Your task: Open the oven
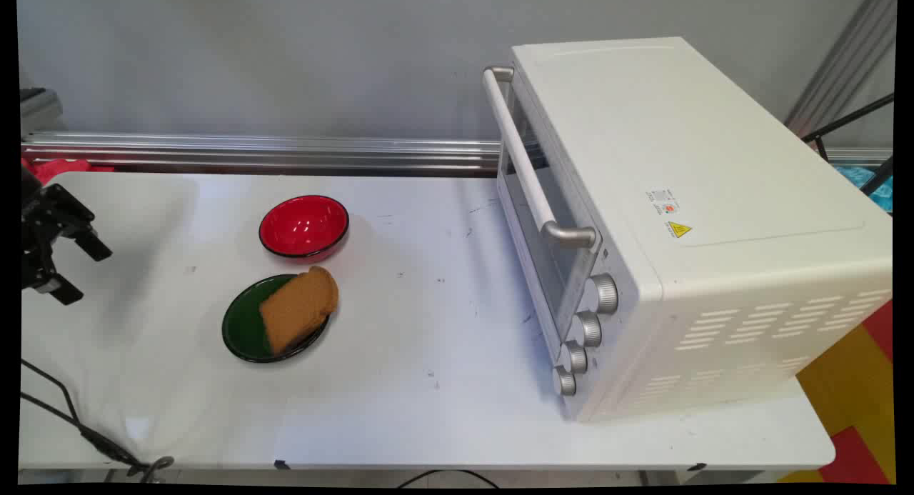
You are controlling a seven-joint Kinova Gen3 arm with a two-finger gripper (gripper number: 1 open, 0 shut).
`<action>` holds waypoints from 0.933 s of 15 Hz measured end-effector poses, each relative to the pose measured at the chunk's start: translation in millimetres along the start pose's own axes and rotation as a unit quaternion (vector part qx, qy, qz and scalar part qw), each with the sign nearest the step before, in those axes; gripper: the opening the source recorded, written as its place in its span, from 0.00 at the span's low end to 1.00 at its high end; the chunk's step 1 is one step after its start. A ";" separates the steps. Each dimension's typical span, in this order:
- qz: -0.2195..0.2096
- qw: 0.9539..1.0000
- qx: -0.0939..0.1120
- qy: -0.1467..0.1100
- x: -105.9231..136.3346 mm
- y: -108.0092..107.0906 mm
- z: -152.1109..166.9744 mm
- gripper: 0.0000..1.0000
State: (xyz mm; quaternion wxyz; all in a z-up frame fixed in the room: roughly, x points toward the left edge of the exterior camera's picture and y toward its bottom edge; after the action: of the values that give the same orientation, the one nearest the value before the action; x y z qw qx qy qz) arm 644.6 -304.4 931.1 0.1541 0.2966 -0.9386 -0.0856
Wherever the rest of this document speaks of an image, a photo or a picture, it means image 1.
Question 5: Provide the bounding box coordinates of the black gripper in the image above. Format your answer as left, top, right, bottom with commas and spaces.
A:
21, 168, 114, 307

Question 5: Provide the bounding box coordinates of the glass oven door with handle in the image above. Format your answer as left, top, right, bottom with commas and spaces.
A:
483, 65, 602, 342

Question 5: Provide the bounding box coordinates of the red cloth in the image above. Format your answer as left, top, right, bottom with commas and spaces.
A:
21, 157, 115, 187

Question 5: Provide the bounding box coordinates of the dark green plate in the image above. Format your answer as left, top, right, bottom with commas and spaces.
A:
221, 274, 331, 364

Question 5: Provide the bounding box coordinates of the brown bread slice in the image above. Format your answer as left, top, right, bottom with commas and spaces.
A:
258, 266, 340, 357

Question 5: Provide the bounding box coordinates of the red bowl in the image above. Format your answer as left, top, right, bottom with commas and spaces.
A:
258, 194, 351, 261

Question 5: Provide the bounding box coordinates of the white toaster oven body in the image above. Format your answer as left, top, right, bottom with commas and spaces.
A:
496, 36, 893, 423

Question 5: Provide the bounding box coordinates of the black metal stand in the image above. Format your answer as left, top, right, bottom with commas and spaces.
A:
800, 94, 895, 196

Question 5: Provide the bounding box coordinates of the blue patterned object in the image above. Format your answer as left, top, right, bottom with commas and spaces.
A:
832, 165, 893, 213

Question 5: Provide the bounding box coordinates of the aluminium frame rail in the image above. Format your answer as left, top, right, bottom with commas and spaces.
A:
21, 131, 893, 176

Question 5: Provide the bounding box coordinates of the black cable under table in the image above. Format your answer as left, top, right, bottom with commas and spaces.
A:
396, 469, 501, 489

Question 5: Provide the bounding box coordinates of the aluminium diagonal post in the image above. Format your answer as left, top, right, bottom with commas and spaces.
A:
784, 0, 898, 133

